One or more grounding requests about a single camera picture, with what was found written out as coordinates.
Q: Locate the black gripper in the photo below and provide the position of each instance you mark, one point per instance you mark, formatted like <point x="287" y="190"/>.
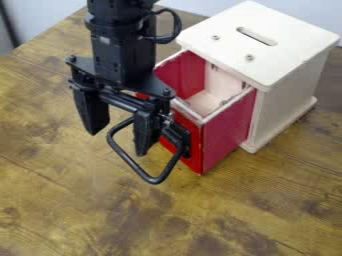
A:
<point x="120" y="66"/>

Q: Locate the white wooden drawer box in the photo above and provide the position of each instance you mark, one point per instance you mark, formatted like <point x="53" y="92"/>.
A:
<point x="276" y="53"/>

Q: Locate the red drawer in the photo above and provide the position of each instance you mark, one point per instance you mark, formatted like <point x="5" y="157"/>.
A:
<point x="212" y="107"/>

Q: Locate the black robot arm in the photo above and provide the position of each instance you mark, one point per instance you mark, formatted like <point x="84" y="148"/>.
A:
<point x="111" y="18"/>

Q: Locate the dark pole at wall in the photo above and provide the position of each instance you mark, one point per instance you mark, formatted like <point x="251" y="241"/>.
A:
<point x="9" y="27"/>

